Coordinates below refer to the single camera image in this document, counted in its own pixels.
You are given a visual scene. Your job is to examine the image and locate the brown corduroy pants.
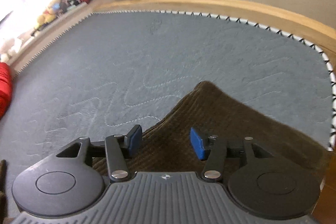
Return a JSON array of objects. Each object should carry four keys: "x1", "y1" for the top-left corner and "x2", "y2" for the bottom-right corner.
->
[{"x1": 92, "y1": 80, "x2": 332, "y2": 183}]

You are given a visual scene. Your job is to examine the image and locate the red folded blanket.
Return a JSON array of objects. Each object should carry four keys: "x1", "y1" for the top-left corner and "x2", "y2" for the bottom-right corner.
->
[{"x1": 0, "y1": 63, "x2": 13, "y2": 117}]

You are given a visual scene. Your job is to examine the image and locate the white plush toy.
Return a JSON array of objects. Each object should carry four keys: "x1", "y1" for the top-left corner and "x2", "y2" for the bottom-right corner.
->
[{"x1": 1, "y1": 38, "x2": 23, "y2": 63}]

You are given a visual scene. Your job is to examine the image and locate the yellow bear plush toy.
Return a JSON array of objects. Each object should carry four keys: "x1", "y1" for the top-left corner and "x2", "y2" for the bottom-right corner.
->
[{"x1": 34, "y1": 0, "x2": 62, "y2": 30}]

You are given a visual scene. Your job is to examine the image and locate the wooden bed frame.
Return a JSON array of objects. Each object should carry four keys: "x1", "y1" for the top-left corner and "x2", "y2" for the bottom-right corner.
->
[{"x1": 93, "y1": 0, "x2": 336, "y2": 224}]

